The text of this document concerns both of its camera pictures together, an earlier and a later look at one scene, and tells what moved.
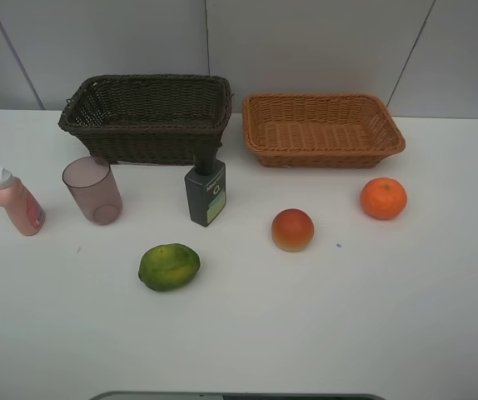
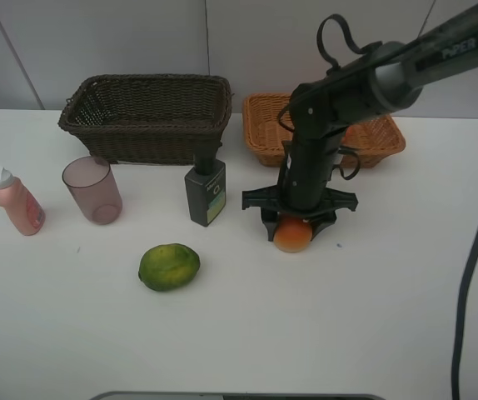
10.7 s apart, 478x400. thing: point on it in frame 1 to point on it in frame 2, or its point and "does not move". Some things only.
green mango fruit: x=167 y=267 does not move
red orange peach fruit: x=292 y=230 does not move
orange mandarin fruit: x=383 y=198 to x=348 y=132
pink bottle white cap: x=22 y=208 does not move
